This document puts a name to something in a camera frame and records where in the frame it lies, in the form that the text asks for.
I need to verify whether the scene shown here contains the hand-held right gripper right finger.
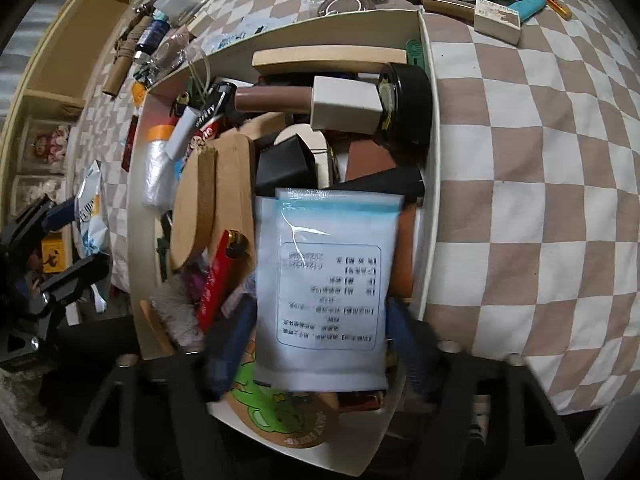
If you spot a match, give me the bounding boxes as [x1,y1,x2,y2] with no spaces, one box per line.
[386,301,586,480]

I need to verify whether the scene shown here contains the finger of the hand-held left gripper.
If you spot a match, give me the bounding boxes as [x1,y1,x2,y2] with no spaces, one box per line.
[7,194,78,241]
[37,254,112,311]

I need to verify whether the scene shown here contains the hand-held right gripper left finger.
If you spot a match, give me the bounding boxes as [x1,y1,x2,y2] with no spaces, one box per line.
[62,300,261,480]

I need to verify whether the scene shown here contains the blue white medicine packet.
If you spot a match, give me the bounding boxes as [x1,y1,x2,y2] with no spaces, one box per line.
[75,160,113,311]
[205,15,301,53]

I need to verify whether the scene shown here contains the green frog wooden coaster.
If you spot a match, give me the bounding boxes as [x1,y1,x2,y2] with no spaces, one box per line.
[220,350,346,448]

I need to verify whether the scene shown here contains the white zip packet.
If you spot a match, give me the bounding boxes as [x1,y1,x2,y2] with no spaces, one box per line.
[252,187,406,393]

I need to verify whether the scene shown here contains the panda wooden coaster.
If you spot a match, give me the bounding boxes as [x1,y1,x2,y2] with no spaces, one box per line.
[169,146,223,273]

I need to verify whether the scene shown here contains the white cardboard box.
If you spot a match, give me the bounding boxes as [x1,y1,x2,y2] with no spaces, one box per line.
[125,7,443,476]

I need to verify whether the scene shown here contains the gold tube with black cap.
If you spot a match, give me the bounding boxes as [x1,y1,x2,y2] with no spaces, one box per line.
[406,0,476,23]

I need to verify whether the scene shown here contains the yellow printed card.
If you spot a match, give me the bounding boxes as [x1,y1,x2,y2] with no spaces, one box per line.
[40,237,66,273]

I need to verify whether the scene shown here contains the framed white flower picture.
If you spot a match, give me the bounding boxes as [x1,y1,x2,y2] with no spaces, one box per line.
[12,175,66,211]

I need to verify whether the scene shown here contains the white fuzzy brush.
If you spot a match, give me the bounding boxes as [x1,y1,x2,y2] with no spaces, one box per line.
[150,280,206,351]

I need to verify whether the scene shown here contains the framed pink flower picture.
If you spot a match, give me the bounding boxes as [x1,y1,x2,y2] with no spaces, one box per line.
[25,117,76,171]

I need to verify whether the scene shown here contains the wooden stick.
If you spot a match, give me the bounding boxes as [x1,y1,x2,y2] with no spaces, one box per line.
[140,300,176,358]

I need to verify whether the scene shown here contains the dark red lighter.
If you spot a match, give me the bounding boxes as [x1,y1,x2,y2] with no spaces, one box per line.
[122,115,140,171]

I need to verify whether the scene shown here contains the plastic film roll orange tape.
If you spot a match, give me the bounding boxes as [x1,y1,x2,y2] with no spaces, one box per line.
[142,125,183,208]

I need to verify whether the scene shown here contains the white charger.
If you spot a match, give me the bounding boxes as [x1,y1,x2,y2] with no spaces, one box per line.
[167,107,208,158]

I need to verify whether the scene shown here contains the wooden bedside shelf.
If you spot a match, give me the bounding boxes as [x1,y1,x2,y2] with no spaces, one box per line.
[0,0,131,201]

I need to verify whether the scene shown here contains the wooden leaf dish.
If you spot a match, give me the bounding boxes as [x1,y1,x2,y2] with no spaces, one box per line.
[212,130,258,261]

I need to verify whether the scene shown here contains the brown leather piece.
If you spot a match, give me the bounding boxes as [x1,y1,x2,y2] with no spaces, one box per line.
[345,140,396,181]

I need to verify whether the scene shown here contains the grey curtain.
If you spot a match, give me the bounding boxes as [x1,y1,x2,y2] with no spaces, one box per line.
[0,0,66,56]

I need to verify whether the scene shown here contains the clear zip ties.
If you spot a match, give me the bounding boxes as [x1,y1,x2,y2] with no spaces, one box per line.
[185,45,216,106]

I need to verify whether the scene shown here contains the clear plastic bag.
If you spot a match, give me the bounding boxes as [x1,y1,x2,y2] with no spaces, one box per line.
[135,25,206,86]

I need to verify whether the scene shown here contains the small black box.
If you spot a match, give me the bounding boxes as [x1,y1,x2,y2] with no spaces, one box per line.
[255,132,316,196]

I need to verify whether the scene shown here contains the blue bottle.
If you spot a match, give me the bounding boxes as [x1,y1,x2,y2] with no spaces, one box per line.
[135,17,171,63]

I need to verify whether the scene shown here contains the cream oval with black band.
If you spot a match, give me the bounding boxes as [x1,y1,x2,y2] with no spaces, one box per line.
[272,122,333,188]

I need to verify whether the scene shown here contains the black round tin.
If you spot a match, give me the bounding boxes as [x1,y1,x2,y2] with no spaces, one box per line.
[377,62,433,151]

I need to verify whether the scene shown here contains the brown bottle white cap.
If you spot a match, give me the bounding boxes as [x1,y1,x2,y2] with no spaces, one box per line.
[234,75,386,136]

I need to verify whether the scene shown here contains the green tag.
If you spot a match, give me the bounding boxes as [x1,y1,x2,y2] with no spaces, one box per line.
[406,37,426,68]

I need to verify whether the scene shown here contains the wooden block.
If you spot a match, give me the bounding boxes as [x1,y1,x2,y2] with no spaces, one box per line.
[251,46,408,77]

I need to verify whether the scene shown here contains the white printed matchbox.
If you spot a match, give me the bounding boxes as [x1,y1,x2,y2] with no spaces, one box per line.
[472,0,522,46]

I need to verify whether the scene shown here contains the brown tape roll in bag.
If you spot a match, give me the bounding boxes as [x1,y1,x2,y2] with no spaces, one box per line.
[310,0,388,16]

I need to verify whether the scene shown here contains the sky blue lighter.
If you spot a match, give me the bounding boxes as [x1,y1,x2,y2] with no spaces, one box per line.
[509,0,547,23]

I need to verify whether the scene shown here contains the cardboard tube with rope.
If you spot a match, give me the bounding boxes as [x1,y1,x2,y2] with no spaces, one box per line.
[102,15,151,98]

